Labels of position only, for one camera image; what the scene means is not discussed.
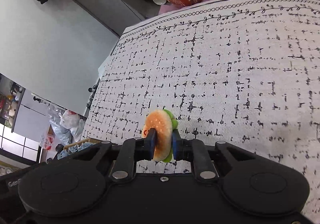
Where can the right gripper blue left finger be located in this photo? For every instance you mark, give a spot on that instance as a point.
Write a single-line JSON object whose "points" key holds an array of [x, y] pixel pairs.
{"points": [[129, 153]]}

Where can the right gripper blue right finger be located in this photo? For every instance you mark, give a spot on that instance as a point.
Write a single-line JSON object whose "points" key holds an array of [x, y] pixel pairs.
{"points": [[195, 152]]}

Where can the burger plush toy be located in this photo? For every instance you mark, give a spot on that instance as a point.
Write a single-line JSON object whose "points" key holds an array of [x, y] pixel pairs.
{"points": [[164, 123]]}

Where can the blue fluffy plush toy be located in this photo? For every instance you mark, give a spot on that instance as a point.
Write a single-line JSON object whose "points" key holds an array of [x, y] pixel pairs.
{"points": [[73, 150]]}

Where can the brown cardboard box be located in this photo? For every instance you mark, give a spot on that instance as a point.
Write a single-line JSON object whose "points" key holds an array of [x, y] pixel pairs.
{"points": [[87, 140]]}

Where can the grey plastic bag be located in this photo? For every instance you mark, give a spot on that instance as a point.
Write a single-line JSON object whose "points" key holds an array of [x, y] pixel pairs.
{"points": [[63, 134]]}

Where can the white plastic bag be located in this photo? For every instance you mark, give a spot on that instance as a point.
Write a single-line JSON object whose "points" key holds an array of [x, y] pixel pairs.
{"points": [[73, 122]]}

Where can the white black patterned blanket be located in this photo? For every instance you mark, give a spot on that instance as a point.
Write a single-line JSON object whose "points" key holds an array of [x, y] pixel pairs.
{"points": [[241, 71]]}

